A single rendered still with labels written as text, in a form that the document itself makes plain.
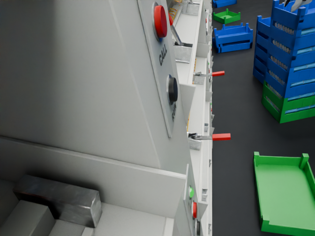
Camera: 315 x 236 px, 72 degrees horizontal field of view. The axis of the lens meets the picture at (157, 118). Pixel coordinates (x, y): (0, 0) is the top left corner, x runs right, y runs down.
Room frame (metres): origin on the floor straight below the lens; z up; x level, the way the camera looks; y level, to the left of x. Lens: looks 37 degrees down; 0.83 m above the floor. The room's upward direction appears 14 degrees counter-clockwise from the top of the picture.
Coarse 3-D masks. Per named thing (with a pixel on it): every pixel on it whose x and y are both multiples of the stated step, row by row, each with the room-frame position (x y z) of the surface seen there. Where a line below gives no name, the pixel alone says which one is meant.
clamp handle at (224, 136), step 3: (195, 135) 0.32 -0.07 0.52; (210, 135) 0.32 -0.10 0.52; (213, 135) 0.31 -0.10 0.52; (216, 135) 0.31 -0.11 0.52; (219, 135) 0.31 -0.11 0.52; (222, 135) 0.31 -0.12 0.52; (225, 135) 0.30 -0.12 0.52; (228, 135) 0.30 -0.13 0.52; (195, 138) 0.32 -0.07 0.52; (198, 138) 0.32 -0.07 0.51; (201, 138) 0.32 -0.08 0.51; (204, 138) 0.31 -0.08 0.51; (207, 138) 0.31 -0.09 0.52; (210, 138) 0.31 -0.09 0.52; (213, 138) 0.31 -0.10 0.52; (216, 138) 0.30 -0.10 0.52; (219, 138) 0.30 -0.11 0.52; (222, 138) 0.30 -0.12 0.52; (225, 138) 0.30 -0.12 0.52; (228, 138) 0.30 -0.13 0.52
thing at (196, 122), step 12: (204, 48) 0.74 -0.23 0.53; (204, 60) 0.72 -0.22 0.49; (204, 72) 0.63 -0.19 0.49; (204, 84) 0.56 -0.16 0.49; (204, 96) 0.50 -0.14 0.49; (192, 108) 0.45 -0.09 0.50; (204, 108) 0.45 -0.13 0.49; (192, 120) 0.40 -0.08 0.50; (192, 132) 0.36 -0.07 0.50; (192, 156) 0.29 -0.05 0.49; (204, 204) 0.17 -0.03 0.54
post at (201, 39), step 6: (204, 18) 0.76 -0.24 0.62; (204, 24) 0.74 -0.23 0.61; (204, 30) 0.74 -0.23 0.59; (198, 36) 0.75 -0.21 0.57; (204, 36) 0.74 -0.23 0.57; (198, 42) 0.75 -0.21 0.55; (204, 42) 0.74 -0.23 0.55; (210, 114) 0.76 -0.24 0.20; (210, 120) 0.74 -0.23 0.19; (210, 126) 0.74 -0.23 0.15
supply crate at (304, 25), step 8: (312, 0) 0.98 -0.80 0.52; (272, 8) 0.98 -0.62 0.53; (280, 8) 0.98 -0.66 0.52; (288, 8) 0.98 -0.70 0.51; (304, 8) 0.79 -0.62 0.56; (312, 8) 0.97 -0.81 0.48; (272, 16) 0.98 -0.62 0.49; (280, 16) 0.91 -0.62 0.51; (288, 16) 0.86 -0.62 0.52; (296, 16) 0.81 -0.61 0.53; (304, 16) 0.79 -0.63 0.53; (312, 16) 0.79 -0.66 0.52; (288, 24) 0.85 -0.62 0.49; (296, 24) 0.80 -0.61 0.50; (304, 24) 0.79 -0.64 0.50; (312, 24) 0.79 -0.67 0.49
